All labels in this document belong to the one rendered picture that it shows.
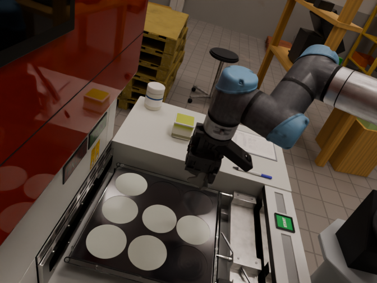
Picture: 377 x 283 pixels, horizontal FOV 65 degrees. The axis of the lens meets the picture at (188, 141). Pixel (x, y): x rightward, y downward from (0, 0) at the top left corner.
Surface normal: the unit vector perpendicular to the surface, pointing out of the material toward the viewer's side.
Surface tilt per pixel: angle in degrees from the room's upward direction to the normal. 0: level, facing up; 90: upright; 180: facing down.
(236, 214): 0
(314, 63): 40
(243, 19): 90
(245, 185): 90
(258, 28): 90
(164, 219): 1
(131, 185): 0
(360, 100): 85
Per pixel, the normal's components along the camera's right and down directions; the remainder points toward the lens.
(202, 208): 0.24, -0.79
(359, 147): 0.01, 0.58
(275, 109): -0.15, -0.41
